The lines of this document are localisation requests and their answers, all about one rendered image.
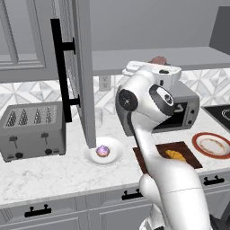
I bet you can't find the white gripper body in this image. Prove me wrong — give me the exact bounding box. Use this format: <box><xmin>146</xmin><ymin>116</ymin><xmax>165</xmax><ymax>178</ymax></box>
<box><xmin>121</xmin><ymin>60</ymin><xmax>153</xmax><ymax>76</ymax></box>

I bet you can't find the reddish jam jar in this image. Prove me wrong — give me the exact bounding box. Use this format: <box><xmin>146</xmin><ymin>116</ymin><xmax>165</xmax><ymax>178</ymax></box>
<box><xmin>148</xmin><ymin>55</ymin><xmax>168</xmax><ymax>66</ymax></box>

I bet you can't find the grey open cabinet body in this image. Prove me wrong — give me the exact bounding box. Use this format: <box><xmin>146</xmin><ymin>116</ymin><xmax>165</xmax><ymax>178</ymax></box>
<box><xmin>89</xmin><ymin>0</ymin><xmax>230</xmax><ymax>76</ymax></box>

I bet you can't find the grey open cabinet door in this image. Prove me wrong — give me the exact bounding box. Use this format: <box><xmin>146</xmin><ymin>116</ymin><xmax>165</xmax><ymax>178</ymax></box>
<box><xmin>57</xmin><ymin>0</ymin><xmax>97</xmax><ymax>149</ymax></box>

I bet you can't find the dark brown cutting board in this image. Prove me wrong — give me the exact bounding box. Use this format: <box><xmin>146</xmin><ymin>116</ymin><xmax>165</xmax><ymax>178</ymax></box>
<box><xmin>132</xmin><ymin>140</ymin><xmax>204</xmax><ymax>175</ymax></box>

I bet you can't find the golden croissant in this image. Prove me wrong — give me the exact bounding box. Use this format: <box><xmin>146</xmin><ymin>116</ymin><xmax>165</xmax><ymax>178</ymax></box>
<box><xmin>164</xmin><ymin>149</ymin><xmax>187</xmax><ymax>163</ymax></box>

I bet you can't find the grey closed cabinet door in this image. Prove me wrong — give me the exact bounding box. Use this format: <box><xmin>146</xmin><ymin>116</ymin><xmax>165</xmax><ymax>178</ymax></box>
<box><xmin>0</xmin><ymin>0</ymin><xmax>59</xmax><ymax>84</ymax></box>

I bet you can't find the grey base cabinet door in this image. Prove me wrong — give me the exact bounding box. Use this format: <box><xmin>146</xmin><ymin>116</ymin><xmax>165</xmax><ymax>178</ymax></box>
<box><xmin>89</xmin><ymin>200</ymin><xmax>157</xmax><ymax>230</ymax></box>
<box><xmin>0</xmin><ymin>210</ymin><xmax>90</xmax><ymax>230</ymax></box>

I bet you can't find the clear glass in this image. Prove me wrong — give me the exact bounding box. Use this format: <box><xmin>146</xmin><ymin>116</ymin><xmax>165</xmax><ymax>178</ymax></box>
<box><xmin>94</xmin><ymin>107</ymin><xmax>104</xmax><ymax>126</ymax></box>

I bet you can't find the grey toaster oven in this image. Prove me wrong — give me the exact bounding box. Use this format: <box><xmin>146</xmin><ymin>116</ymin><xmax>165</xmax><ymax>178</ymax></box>
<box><xmin>115</xmin><ymin>80</ymin><xmax>201</xmax><ymax>137</ymax></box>

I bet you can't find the purple frosted cupcake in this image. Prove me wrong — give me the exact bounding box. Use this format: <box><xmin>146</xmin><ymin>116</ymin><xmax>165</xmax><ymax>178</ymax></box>
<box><xmin>95</xmin><ymin>145</ymin><xmax>111</xmax><ymax>158</ymax></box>

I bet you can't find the grey range hood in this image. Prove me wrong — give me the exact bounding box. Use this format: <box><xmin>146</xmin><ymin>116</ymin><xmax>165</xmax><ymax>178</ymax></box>
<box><xmin>208</xmin><ymin>5</ymin><xmax>230</xmax><ymax>57</ymax></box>

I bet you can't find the black hob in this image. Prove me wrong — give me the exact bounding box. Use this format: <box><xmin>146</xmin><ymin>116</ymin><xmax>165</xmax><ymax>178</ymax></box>
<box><xmin>202</xmin><ymin>103</ymin><xmax>230</xmax><ymax>133</ymax></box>

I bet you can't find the red-rimmed white plate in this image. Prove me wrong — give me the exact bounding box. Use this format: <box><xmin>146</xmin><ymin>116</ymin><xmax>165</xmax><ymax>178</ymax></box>
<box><xmin>191</xmin><ymin>131</ymin><xmax>230</xmax><ymax>160</ymax></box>

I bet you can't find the silver four-slot toaster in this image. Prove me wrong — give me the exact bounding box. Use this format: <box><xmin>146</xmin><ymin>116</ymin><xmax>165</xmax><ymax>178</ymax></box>
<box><xmin>0</xmin><ymin>101</ymin><xmax>67</xmax><ymax>163</ymax></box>

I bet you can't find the grey drawer front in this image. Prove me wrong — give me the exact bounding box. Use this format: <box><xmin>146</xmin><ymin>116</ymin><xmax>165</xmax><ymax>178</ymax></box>
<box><xmin>98</xmin><ymin>182</ymin><xmax>151</xmax><ymax>211</ymax></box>
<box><xmin>0</xmin><ymin>196</ymin><xmax>90</xmax><ymax>224</ymax></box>
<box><xmin>197</xmin><ymin>170</ymin><xmax>230</xmax><ymax>196</ymax></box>

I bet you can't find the white wall outlet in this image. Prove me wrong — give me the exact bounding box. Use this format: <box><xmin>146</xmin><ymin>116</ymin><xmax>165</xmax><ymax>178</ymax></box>
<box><xmin>98</xmin><ymin>75</ymin><xmax>112</xmax><ymax>92</ymax></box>

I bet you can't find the long black door handle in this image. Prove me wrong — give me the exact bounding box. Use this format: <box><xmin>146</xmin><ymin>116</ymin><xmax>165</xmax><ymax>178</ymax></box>
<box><xmin>49</xmin><ymin>18</ymin><xmax>82</xmax><ymax>123</ymax></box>

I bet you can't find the short black drawer handle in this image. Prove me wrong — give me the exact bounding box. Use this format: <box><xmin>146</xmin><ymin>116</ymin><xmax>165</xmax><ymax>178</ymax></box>
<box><xmin>23</xmin><ymin>203</ymin><xmax>53</xmax><ymax>218</ymax></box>
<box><xmin>120</xmin><ymin>188</ymin><xmax>145</xmax><ymax>201</ymax></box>
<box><xmin>203</xmin><ymin>174</ymin><xmax>226</xmax><ymax>187</ymax></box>

